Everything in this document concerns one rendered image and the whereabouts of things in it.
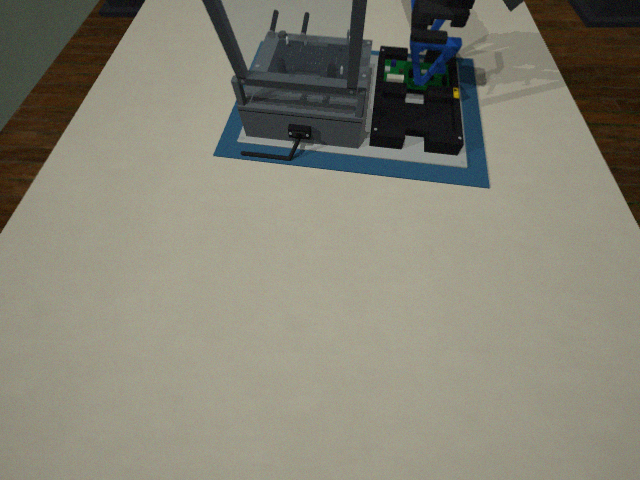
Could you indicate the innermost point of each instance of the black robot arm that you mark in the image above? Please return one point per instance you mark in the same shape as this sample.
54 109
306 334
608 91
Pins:
468 4

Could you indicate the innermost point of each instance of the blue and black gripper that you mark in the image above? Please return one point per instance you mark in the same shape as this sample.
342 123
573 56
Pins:
423 14

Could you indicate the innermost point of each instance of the green circuit board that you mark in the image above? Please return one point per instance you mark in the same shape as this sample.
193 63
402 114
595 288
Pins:
402 71

